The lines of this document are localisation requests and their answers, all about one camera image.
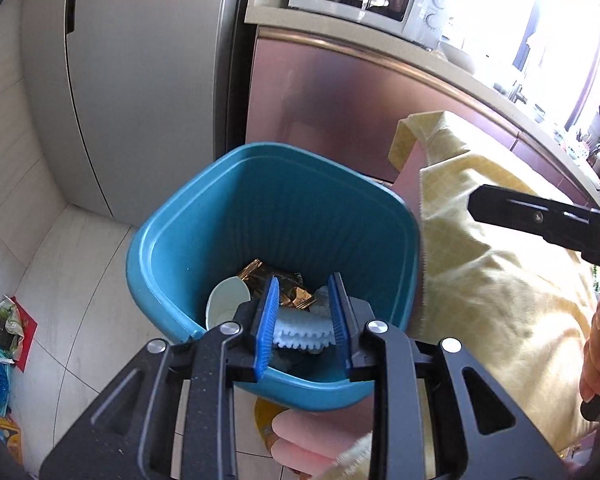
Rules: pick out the grey refrigerator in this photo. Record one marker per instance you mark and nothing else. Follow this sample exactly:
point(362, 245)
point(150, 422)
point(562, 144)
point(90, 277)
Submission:
point(145, 85)

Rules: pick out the large white tissue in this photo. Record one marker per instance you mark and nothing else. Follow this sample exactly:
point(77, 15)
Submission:
point(322, 297)

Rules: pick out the kitchen counter with pink cabinets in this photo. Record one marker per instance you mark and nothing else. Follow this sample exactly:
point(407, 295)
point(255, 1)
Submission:
point(330, 100)

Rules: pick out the copper foil snack wrapper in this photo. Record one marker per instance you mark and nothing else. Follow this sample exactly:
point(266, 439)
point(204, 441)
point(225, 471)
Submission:
point(252, 275)

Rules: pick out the blue plastic bin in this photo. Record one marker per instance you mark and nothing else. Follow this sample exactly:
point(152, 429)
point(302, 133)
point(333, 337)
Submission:
point(280, 200)

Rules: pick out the person's right hand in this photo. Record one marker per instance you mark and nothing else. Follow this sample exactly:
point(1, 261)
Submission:
point(595, 355)

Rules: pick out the kitchen window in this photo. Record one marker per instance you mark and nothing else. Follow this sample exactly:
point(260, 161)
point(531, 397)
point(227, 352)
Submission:
point(530, 10)

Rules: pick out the white foam fruit net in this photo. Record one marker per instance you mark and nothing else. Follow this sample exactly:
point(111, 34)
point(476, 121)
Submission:
point(300, 332)

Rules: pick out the orange cardboard box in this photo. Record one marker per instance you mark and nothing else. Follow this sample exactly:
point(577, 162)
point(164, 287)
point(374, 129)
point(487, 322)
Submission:
point(7, 435)

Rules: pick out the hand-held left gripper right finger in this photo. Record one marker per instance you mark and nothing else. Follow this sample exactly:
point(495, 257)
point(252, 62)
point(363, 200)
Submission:
point(337, 320)

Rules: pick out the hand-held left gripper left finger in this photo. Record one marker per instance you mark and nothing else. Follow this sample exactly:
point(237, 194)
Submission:
point(267, 330)

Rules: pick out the large white bowl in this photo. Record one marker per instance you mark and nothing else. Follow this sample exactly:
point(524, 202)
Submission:
point(457, 55)

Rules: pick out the yellow lattice tablecloth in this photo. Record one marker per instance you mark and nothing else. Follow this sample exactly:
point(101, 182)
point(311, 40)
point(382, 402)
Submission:
point(505, 310)

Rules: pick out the dotted white paper cup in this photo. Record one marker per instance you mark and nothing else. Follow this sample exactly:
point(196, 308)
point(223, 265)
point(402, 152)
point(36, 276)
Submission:
point(225, 297)

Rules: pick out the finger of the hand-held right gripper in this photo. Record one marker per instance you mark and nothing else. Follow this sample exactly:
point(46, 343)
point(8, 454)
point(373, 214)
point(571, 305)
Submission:
point(530, 215)

